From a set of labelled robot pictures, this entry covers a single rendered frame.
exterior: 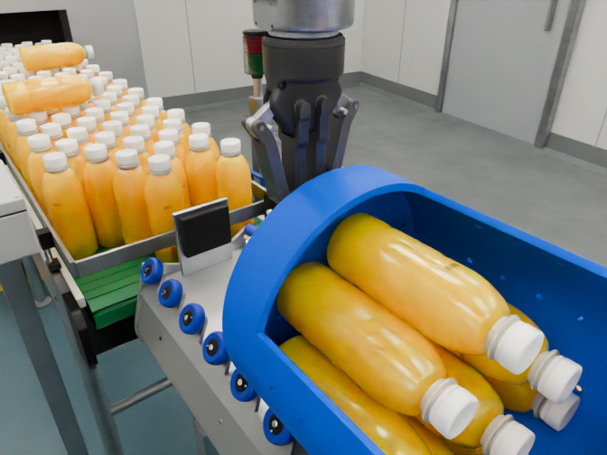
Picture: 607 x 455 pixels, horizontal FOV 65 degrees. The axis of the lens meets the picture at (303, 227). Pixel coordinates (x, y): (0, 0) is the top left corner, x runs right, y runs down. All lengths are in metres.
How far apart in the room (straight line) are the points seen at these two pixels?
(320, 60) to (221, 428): 0.49
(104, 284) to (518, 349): 0.73
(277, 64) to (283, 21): 0.04
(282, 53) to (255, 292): 0.21
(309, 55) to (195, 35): 4.76
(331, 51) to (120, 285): 0.63
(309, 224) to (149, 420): 1.53
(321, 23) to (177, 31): 4.71
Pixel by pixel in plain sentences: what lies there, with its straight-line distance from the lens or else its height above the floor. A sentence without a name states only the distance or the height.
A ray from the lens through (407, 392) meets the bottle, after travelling 0.41.
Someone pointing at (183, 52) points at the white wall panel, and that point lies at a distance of 5.16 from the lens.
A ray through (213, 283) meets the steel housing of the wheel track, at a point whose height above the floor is 0.93.
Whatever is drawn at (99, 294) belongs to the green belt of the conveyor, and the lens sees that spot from 0.93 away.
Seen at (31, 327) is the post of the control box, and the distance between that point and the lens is 1.05.
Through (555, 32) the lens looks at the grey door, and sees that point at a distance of 4.33.
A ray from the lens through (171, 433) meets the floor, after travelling 1.83.
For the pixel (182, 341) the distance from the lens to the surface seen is 0.76.
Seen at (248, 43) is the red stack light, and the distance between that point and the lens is 1.23.
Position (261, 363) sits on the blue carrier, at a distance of 0.44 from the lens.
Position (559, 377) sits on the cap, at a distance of 0.47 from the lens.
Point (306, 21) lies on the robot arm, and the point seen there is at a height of 1.38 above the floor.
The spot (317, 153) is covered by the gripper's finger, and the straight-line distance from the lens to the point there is 0.49.
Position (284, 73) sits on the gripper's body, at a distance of 0.43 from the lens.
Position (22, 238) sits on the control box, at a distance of 0.87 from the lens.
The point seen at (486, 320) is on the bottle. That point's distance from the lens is 0.41.
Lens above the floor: 1.43
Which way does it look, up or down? 30 degrees down
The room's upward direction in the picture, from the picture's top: straight up
